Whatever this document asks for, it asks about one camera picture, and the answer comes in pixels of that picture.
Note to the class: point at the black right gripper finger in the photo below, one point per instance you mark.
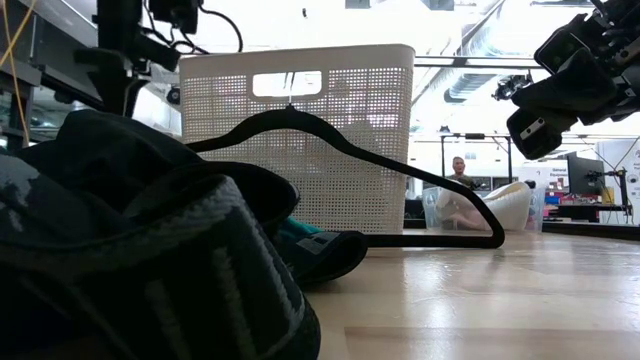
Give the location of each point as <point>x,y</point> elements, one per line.
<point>540,136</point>
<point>570,92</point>

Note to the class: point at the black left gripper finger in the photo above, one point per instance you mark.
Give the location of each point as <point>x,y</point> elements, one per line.
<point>117,92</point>

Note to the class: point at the white garment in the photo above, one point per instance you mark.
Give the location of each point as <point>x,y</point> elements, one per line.
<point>510,210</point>

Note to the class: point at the black velvet clothes hanger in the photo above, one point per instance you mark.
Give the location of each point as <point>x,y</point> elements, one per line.
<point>300,120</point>

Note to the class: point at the black grey-striped briefs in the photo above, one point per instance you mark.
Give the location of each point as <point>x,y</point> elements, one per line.
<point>200,280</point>

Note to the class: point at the white printed sign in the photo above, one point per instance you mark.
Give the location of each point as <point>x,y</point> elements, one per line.
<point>545,176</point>

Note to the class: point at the round black blue device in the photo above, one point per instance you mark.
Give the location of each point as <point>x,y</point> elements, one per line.
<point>174,96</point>

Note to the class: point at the black monitor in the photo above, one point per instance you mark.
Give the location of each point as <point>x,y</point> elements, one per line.
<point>585,175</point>

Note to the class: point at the black metal stand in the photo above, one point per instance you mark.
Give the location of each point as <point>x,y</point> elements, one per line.
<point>475,135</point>

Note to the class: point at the dark framed glass partition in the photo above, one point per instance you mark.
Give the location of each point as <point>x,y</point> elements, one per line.
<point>50,75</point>

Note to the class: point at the person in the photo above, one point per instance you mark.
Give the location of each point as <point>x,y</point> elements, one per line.
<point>460,170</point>

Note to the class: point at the white poster board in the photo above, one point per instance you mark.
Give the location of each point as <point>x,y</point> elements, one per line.
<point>622,175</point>

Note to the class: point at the black articulated stand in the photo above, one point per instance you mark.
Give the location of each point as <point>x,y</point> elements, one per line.
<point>622,182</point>

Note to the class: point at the clear plastic bin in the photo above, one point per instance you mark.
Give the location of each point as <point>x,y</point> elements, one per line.
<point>430,210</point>

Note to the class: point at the white perforated laundry basket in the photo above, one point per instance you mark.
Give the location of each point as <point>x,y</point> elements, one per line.
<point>350,175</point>

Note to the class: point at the teal cloth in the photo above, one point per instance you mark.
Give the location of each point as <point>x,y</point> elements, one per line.
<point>300,231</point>

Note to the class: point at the black mounted camera device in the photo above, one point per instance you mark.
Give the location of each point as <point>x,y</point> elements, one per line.
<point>512,86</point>

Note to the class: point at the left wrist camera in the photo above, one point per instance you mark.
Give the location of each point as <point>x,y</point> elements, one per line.
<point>175,15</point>

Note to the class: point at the black aluminium mount frame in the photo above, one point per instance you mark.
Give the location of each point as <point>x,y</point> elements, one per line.
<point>590,231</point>

